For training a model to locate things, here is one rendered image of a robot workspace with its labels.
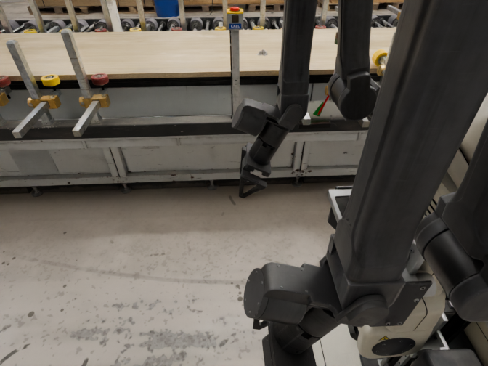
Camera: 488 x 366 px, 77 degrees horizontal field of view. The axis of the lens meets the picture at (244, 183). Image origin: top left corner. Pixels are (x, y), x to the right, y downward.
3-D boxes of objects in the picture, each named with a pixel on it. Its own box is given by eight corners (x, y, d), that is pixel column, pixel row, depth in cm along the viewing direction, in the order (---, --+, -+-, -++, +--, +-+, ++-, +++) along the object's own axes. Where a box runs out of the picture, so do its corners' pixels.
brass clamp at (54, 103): (57, 109, 155) (53, 99, 152) (29, 110, 155) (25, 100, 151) (62, 103, 160) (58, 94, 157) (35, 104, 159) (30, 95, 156)
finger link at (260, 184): (228, 198, 76) (245, 170, 70) (229, 180, 81) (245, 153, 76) (253, 208, 77) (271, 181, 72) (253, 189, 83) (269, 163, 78)
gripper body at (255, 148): (243, 169, 73) (257, 144, 69) (244, 147, 81) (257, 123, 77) (267, 179, 74) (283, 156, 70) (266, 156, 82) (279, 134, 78)
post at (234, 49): (240, 120, 166) (240, 29, 136) (232, 120, 166) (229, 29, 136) (240, 115, 169) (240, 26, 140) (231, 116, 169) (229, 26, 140)
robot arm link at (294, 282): (398, 309, 31) (367, 241, 38) (300, 288, 28) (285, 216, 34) (330, 355, 38) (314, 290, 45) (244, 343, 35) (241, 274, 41)
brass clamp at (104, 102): (107, 108, 156) (104, 99, 153) (80, 109, 156) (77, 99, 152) (111, 102, 161) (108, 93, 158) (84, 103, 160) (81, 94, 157)
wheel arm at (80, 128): (82, 138, 135) (78, 129, 132) (74, 138, 135) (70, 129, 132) (110, 94, 168) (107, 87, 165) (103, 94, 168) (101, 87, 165)
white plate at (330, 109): (348, 117, 168) (353, 100, 161) (301, 118, 167) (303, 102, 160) (348, 117, 168) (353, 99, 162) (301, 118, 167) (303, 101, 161)
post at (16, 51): (56, 135, 166) (12, 41, 135) (49, 136, 166) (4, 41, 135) (59, 132, 169) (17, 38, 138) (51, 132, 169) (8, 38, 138)
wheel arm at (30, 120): (23, 139, 134) (18, 131, 131) (15, 139, 134) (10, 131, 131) (62, 95, 167) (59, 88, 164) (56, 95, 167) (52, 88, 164)
